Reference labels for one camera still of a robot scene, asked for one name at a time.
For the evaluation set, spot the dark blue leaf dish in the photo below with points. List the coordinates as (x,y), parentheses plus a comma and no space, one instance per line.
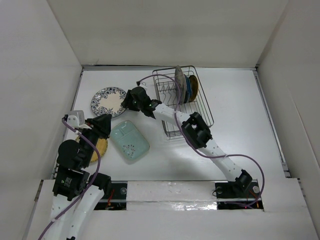
(189,91)

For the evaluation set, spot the yellow woven round plate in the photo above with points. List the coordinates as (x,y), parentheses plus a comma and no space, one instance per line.
(101,145)

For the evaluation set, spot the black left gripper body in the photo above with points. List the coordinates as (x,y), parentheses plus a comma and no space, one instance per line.
(93,132)

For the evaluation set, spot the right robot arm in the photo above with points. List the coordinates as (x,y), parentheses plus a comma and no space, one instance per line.
(196,133)

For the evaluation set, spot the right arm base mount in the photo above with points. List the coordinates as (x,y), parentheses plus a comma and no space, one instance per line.
(224,190)

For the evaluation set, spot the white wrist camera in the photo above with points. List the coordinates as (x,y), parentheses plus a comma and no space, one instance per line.
(75,118)
(142,84)

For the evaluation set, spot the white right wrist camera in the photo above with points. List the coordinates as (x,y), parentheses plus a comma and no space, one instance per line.
(142,84)

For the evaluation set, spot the blue floral white plate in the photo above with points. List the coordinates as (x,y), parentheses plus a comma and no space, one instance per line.
(108,101)

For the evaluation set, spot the grey reindeer plate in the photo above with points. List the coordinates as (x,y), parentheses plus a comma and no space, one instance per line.
(180,78)

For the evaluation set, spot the metal front rail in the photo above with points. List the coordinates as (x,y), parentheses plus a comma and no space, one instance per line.
(177,199)

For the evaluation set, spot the yellow patterned round plate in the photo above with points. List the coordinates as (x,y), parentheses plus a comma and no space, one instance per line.
(194,84)

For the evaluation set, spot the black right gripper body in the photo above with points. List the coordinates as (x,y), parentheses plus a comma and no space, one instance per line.
(130,103)

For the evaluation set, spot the light green rectangular tray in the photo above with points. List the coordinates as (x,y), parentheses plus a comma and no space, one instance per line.
(129,141)

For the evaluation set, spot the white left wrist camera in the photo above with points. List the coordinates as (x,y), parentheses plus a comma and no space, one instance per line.
(75,118)

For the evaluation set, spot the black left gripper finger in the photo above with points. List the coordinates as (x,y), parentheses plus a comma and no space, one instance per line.
(105,125)
(98,120)

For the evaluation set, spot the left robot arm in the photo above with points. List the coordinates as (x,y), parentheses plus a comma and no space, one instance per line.
(78,184)

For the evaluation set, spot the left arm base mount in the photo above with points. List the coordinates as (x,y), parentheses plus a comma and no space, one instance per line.
(118,190)

